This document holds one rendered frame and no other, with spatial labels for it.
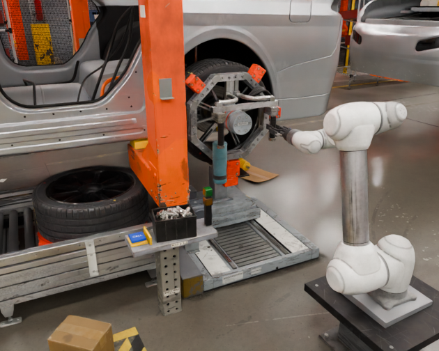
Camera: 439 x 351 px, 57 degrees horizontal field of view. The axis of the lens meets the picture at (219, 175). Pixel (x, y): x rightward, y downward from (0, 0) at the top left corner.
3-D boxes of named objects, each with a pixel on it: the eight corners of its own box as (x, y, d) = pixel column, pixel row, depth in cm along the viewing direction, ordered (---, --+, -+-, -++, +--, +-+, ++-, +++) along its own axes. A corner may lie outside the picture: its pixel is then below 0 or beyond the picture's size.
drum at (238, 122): (236, 125, 261) (237, 104, 256) (253, 134, 244) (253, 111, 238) (217, 128, 256) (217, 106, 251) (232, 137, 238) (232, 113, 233)
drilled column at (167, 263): (175, 299, 224) (172, 233, 207) (182, 310, 215) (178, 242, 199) (158, 304, 220) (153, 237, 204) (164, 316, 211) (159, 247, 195)
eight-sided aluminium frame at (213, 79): (263, 151, 277) (266, 69, 256) (267, 154, 271) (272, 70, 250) (187, 163, 256) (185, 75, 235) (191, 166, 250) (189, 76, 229)
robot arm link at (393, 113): (376, 106, 172) (351, 108, 167) (410, 93, 156) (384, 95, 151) (382, 136, 172) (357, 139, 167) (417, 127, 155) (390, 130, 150)
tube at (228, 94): (230, 97, 246) (230, 80, 241) (244, 104, 229) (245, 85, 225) (203, 100, 239) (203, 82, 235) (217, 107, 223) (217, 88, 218)
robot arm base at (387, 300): (424, 297, 177) (427, 286, 175) (387, 311, 168) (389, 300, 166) (391, 273, 192) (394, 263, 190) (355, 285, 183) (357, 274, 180)
